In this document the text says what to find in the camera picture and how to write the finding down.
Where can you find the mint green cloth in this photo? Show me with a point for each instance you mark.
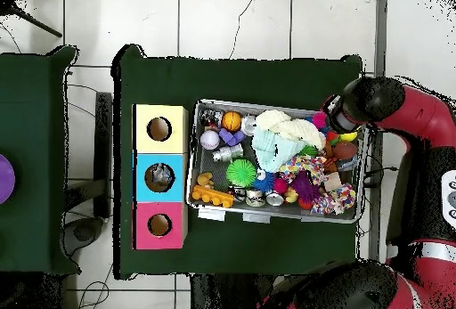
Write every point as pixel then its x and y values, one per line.
pixel 267 149

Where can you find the orange rubber toy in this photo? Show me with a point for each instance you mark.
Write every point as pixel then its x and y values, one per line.
pixel 212 197

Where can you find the cream yellow cloth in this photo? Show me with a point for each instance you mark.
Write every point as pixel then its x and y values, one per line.
pixel 292 127

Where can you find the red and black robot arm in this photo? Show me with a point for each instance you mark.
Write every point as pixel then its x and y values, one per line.
pixel 420 117

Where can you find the clear mesh bin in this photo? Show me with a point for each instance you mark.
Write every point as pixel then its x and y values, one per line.
pixel 285 216

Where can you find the wooden box with three holes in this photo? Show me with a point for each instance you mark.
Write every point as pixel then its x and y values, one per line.
pixel 142 151

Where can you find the green spiky ball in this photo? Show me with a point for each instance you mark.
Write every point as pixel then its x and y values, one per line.
pixel 241 174

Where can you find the white ball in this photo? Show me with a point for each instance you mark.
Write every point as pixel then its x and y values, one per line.
pixel 209 141

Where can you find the small orange basketball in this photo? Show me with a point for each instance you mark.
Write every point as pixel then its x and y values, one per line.
pixel 232 121

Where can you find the silver can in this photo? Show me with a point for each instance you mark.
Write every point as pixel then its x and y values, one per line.
pixel 249 125

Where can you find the polka dot cloth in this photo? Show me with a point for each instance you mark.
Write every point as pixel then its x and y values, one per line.
pixel 305 169

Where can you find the pink spiky ball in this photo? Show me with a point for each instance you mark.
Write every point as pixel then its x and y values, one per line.
pixel 318 120

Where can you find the brown toy football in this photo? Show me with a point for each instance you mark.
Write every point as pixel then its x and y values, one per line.
pixel 345 151

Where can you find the green side table cloth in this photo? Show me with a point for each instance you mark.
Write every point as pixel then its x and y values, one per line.
pixel 43 95

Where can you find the purple disc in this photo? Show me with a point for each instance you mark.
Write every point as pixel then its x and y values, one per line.
pixel 6 178

